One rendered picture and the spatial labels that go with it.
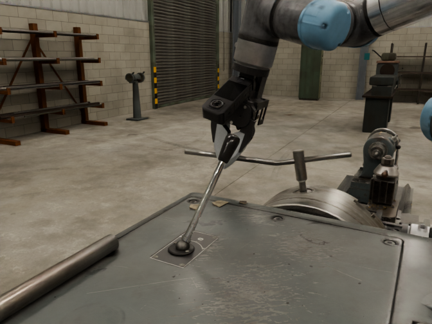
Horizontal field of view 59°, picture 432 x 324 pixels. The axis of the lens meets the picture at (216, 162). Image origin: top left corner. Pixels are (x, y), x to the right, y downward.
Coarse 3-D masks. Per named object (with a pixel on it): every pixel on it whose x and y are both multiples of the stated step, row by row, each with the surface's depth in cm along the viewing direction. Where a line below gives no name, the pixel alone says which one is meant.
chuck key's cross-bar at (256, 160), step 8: (184, 152) 80; (192, 152) 80; (200, 152) 80; (208, 152) 80; (344, 152) 74; (240, 160) 78; (248, 160) 78; (256, 160) 78; (264, 160) 78; (272, 160) 77; (280, 160) 77; (288, 160) 77; (304, 160) 76; (312, 160) 76; (320, 160) 76
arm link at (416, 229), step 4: (412, 224) 90; (416, 224) 90; (420, 224) 88; (424, 224) 88; (408, 228) 89; (412, 228) 88; (416, 228) 88; (420, 228) 88; (424, 228) 88; (428, 228) 88; (408, 232) 88; (412, 232) 88; (416, 232) 87; (420, 232) 87; (424, 232) 87; (428, 232) 87; (424, 236) 86; (428, 236) 86
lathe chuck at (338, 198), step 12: (288, 192) 80; (312, 192) 76; (324, 192) 76; (336, 192) 77; (264, 204) 80; (336, 204) 72; (348, 204) 73; (360, 216) 71; (372, 216) 76; (384, 228) 75
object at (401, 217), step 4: (364, 204) 141; (400, 212) 134; (400, 216) 131; (404, 216) 131; (408, 216) 133; (412, 216) 133; (416, 216) 133; (396, 220) 127; (400, 220) 127; (404, 220) 127; (408, 220) 127; (412, 220) 127; (416, 220) 127; (424, 220) 128; (428, 220) 128; (428, 224) 125
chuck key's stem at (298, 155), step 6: (294, 150) 76; (300, 150) 75; (294, 156) 76; (300, 156) 75; (300, 162) 76; (300, 168) 76; (300, 174) 76; (306, 174) 77; (300, 180) 76; (306, 180) 77; (300, 186) 77; (306, 186) 77; (300, 192) 77
